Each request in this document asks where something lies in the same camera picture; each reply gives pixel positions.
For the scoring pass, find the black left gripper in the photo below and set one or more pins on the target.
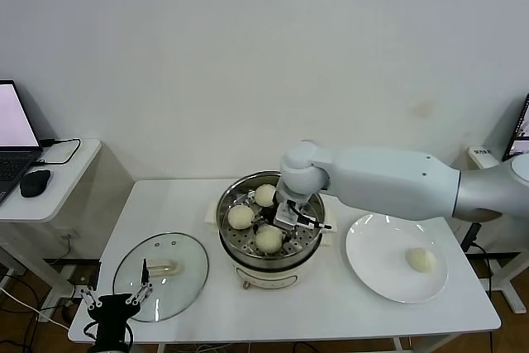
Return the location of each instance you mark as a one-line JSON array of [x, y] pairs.
[[111, 316]]

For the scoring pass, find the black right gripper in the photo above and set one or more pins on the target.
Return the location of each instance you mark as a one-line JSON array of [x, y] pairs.
[[268, 217]]

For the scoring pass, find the white steamed baozi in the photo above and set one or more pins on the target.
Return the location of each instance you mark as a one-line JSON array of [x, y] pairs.
[[241, 217], [268, 241], [264, 195], [421, 260]]

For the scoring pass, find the round glass lid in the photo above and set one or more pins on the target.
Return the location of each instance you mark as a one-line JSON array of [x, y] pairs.
[[182, 287]]

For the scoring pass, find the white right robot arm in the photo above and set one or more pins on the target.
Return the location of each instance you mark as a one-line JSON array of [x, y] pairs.
[[392, 183]]

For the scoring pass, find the stainless steel steamer basket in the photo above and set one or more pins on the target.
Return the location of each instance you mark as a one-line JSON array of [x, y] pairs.
[[314, 241]]

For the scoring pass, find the cream electric cooker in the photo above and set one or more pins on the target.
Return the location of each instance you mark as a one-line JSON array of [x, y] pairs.
[[281, 276]]

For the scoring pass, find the white round plate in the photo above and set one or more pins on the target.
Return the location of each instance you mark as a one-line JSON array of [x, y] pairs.
[[380, 254]]

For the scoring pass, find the white side table with mouse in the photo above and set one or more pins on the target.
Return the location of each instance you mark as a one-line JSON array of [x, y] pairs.
[[62, 187]]

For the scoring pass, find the black computer mouse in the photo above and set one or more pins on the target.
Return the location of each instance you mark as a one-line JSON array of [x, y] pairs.
[[36, 182]]

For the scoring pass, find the black laptop with pale screen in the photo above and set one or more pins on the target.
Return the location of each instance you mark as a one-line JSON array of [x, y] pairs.
[[16, 121]]

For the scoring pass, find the black laptop with dark windows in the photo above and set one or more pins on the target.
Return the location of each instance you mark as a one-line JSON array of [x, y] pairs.
[[518, 134]]

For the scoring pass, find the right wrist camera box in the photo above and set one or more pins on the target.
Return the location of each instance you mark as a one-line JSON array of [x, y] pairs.
[[287, 216]]

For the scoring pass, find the white table leg frame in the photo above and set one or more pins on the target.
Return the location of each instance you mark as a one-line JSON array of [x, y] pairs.
[[398, 346]]

